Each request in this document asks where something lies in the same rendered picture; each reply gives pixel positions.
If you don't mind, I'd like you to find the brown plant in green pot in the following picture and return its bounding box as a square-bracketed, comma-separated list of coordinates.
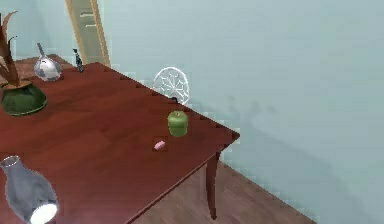
[0, 10, 48, 117]

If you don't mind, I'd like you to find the green apple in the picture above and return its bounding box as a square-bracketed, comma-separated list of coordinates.
[167, 110, 189, 138]

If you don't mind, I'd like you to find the white wire chair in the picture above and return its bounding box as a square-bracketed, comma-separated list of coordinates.
[152, 66, 191, 106]

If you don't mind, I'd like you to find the red-brown wooden table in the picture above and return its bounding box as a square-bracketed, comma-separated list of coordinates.
[0, 61, 241, 224]

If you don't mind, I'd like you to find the silver glass vase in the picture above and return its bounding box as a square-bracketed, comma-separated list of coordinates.
[0, 155, 60, 224]

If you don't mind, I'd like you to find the tan framed room door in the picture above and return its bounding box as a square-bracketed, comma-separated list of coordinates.
[65, 0, 112, 68]

